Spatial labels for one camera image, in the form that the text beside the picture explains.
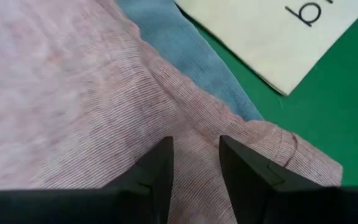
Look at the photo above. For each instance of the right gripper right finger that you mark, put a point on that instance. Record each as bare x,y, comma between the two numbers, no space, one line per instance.
291,205

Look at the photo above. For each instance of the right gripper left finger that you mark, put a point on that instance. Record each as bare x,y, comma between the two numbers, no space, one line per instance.
104,205

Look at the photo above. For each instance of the pink garment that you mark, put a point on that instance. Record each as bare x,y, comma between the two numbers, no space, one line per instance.
57,93

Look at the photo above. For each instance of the light blue towel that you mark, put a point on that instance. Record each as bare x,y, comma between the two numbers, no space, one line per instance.
182,46

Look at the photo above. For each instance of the green table mat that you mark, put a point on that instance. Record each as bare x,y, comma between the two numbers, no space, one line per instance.
337,118

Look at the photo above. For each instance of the cream printed tote bag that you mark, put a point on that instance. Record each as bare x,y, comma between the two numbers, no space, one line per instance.
259,37

